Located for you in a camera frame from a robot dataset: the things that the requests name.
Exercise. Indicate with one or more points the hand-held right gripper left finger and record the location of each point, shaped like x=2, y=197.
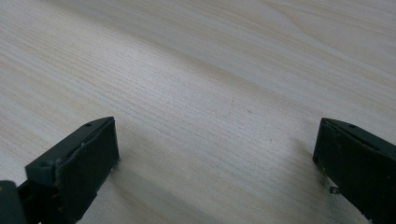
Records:
x=77, y=174

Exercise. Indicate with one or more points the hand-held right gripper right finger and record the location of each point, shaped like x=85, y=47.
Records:
x=358, y=168

